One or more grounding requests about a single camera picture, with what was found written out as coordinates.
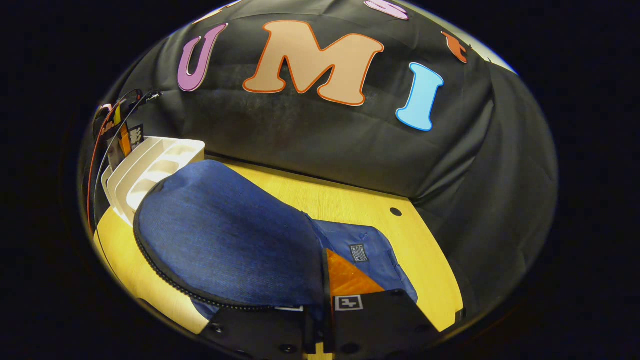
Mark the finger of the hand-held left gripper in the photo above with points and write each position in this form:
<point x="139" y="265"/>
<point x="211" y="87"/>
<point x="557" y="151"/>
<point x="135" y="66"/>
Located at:
<point x="125" y="145"/>

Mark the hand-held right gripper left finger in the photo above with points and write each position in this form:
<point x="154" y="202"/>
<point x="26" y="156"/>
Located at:
<point x="260" y="332"/>

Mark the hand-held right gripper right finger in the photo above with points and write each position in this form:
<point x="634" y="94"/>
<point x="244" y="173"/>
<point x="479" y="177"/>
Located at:
<point x="380" y="325"/>

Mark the grey and black book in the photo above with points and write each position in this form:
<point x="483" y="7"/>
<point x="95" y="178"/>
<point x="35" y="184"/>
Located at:
<point x="136" y="136"/>

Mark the white bookshelf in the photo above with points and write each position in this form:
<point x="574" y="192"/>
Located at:
<point x="165" y="150"/>

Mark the blue schoolbag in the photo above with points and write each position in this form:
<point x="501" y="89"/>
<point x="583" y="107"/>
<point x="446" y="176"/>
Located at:
<point x="225" y="235"/>

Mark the black backdrop cloth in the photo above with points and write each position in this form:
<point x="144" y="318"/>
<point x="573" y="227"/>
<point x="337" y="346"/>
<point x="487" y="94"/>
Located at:
<point x="310" y="140"/>

